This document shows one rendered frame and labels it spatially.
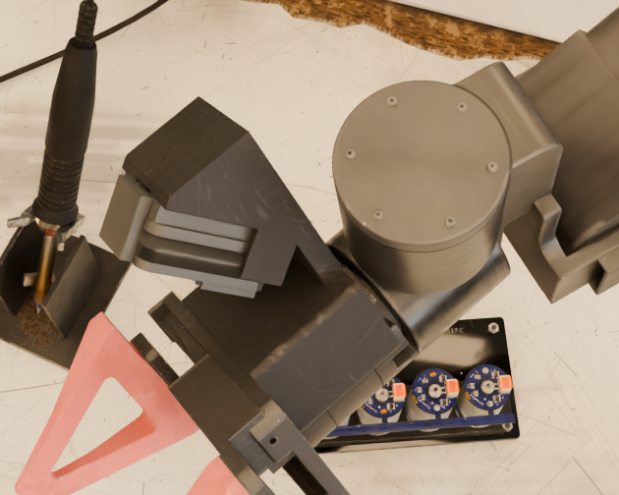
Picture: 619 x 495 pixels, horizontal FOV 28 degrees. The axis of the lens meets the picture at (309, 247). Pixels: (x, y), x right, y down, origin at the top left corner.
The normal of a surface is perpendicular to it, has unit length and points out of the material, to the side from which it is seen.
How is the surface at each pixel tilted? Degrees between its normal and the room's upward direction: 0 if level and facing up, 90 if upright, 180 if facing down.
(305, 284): 39
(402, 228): 7
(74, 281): 90
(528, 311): 0
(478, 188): 7
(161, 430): 51
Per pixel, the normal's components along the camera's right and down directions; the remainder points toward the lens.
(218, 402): -0.47, -0.67
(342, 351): 0.46, 0.37
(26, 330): 0.01, -0.36
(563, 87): -0.53, 0.00
